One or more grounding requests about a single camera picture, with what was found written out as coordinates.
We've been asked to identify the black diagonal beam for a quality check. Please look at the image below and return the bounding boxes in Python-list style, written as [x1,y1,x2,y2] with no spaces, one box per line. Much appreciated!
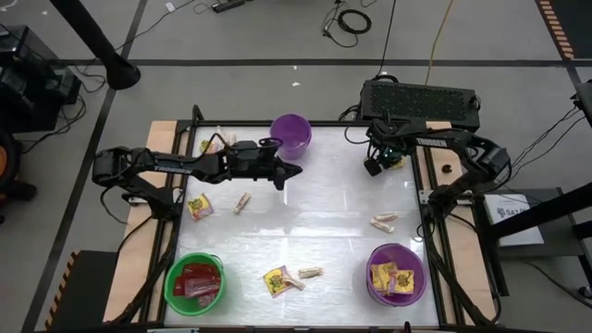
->
[485,180,592,241]

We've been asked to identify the white printed box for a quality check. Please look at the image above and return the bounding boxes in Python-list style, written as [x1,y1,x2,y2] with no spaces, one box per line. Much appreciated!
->
[483,192,546,248]

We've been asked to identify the long black cable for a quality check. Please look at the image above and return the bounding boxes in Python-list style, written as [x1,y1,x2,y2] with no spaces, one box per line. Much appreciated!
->
[373,0,398,80]

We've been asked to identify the black perforated computer case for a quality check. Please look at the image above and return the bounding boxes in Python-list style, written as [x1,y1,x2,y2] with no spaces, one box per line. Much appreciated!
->
[359,79,482,133]

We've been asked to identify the black power strip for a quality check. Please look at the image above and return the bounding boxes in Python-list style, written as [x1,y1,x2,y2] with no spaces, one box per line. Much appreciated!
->
[211,0,246,14]

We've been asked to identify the black and orange wheel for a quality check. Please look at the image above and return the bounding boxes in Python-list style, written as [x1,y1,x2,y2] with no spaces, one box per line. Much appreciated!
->
[0,127,38,226]

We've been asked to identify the black round-base pole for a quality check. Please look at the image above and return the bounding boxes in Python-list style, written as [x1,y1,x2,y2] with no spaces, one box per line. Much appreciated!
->
[48,0,142,92]

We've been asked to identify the black equipment cart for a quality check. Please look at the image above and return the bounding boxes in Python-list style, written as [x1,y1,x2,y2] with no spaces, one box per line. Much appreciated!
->
[0,25,82,135]

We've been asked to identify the small purple bucket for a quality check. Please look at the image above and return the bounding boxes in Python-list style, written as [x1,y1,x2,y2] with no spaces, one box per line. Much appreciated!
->
[269,113,314,162]

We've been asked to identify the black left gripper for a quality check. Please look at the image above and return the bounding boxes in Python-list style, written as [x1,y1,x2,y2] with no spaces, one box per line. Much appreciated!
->
[224,137,304,191]

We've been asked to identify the green bucket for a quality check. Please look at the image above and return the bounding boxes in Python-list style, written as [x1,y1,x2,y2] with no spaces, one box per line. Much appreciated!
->
[164,252,228,318]

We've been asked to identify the black aluminium table frame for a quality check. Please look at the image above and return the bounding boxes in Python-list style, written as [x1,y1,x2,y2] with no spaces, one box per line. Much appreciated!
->
[110,104,510,327]

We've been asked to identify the coiled black cable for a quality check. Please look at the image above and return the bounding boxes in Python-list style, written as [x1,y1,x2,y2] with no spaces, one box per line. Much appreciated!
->
[322,0,374,49]

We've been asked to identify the long yellow cable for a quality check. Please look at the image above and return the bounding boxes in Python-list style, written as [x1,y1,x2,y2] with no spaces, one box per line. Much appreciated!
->
[424,0,454,87]

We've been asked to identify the wooden side board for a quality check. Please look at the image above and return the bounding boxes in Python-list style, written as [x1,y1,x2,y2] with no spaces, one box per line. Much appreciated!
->
[102,120,179,324]
[413,120,499,325]

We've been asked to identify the black floor cables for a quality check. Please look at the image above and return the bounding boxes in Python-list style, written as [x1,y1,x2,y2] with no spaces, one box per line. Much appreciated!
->
[18,64,110,156]
[501,105,584,181]

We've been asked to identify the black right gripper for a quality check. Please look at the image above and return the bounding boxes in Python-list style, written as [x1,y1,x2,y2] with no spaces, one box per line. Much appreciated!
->
[363,115,411,178]

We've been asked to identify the large purple bucket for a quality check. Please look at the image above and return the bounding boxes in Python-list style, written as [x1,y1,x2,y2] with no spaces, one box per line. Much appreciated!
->
[364,242,428,308]

